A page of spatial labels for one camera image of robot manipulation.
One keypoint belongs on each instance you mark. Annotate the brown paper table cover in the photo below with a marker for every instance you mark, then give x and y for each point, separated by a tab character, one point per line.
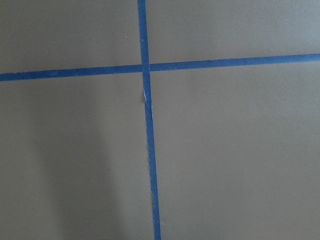
159	119

